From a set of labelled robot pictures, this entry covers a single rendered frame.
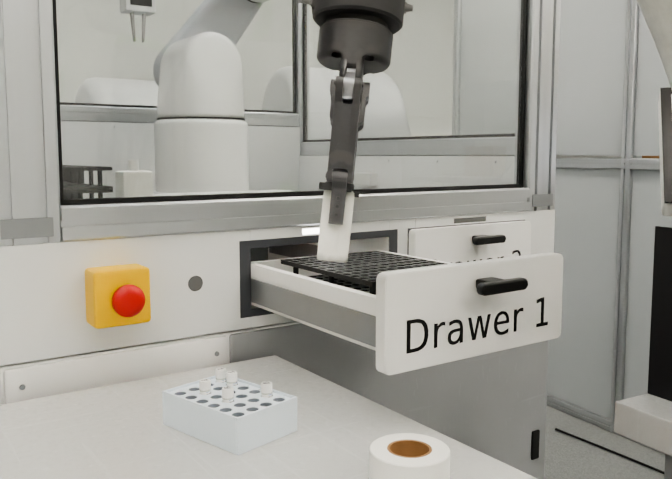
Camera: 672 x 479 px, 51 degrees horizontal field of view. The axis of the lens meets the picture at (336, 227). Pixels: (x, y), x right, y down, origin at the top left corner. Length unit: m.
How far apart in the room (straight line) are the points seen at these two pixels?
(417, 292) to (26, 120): 0.51
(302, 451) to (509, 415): 0.79
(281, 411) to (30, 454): 0.25
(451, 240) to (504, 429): 0.42
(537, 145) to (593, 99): 1.52
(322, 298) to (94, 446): 0.31
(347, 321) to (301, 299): 0.10
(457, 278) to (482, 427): 0.64
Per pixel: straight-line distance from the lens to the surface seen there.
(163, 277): 0.99
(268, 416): 0.75
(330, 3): 0.72
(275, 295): 0.99
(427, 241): 1.21
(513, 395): 1.47
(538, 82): 1.44
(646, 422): 0.91
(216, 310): 1.03
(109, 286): 0.92
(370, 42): 0.71
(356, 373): 1.19
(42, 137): 0.94
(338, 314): 0.86
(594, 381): 3.03
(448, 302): 0.81
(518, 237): 1.37
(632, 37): 2.83
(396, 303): 0.76
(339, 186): 0.68
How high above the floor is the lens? 1.05
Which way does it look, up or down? 6 degrees down
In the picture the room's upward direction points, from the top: straight up
